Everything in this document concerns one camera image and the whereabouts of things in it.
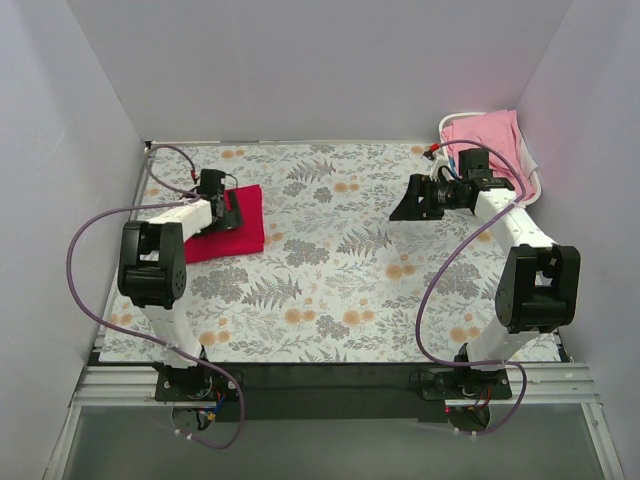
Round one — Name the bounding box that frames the red t shirt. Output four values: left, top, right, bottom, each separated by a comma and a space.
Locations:
185, 185, 265, 264

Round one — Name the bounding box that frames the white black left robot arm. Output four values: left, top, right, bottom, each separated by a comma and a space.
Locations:
117, 169, 244, 400

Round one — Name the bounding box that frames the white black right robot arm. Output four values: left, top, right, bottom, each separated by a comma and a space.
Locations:
389, 142, 581, 407

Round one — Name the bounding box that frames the white laundry basket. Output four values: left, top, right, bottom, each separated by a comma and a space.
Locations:
437, 111, 544, 206

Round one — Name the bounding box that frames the pink t shirt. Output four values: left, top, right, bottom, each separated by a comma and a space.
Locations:
440, 109, 540, 198

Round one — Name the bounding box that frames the floral table mat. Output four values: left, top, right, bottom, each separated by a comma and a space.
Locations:
99, 142, 562, 364

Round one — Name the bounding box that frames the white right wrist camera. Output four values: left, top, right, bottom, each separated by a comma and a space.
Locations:
423, 143, 459, 182

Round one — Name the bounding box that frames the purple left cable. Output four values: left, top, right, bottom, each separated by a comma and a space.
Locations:
67, 144, 246, 450

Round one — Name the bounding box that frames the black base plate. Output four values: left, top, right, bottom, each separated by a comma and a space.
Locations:
152, 362, 512, 422

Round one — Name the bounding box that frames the aluminium frame rail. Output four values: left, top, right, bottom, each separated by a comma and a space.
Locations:
72, 363, 601, 406

